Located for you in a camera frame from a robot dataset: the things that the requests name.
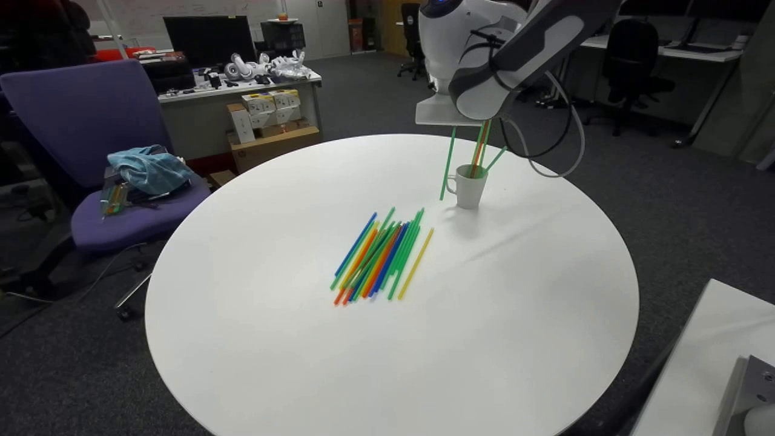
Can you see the white carton box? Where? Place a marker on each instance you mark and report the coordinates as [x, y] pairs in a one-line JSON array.
[[240, 124]]

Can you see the silver plastic bag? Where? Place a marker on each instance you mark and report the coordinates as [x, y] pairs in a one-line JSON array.
[[289, 66]]

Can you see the brown cardboard box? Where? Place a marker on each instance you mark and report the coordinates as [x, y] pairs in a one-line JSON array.
[[275, 145]]

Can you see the yellow cabinet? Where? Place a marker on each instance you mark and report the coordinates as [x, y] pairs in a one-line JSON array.
[[392, 25]]

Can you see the gray metal bracket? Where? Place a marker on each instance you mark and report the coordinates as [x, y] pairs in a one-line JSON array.
[[746, 379]]

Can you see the crumpled blue cloth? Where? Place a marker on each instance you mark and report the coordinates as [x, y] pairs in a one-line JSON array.
[[148, 173]]

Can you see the white plastic bag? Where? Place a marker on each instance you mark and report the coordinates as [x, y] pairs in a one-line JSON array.
[[243, 67]]

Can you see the clear straw packet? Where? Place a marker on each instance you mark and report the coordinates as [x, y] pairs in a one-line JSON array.
[[114, 198]]

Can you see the white office desk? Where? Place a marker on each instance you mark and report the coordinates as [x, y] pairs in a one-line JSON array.
[[197, 121]]

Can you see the long white desk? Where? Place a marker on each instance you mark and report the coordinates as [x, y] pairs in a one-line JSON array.
[[703, 52]]

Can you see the wrist camera mount plate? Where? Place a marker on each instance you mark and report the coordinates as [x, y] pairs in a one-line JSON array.
[[443, 112]]

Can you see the black computer monitor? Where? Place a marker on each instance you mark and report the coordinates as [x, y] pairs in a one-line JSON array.
[[208, 38]]

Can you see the white ceramic mug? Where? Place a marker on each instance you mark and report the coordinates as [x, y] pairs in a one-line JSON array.
[[471, 195]]

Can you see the black office chair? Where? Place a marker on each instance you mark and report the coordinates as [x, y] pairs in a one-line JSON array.
[[409, 38], [638, 56]]

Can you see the black equipment case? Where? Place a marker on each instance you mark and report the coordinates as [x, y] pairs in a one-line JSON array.
[[166, 76]]

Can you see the white robot stand platform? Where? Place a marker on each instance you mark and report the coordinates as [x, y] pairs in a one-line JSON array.
[[694, 353]]

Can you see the white paper bag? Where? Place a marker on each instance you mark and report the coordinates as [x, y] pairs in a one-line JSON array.
[[260, 110], [289, 106]]

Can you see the lime plastic straw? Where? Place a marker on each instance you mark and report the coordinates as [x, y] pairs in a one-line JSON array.
[[478, 152]]

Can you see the purple office chair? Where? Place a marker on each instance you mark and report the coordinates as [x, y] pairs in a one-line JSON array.
[[64, 112]]

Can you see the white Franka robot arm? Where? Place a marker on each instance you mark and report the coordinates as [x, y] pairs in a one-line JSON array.
[[452, 38]]

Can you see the blue plastic straw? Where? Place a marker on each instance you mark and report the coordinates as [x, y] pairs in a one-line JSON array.
[[391, 244], [357, 242]]

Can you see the red flat tray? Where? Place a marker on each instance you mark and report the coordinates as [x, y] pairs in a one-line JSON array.
[[121, 53]]

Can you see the small black monitor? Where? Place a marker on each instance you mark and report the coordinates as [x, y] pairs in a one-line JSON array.
[[282, 37]]

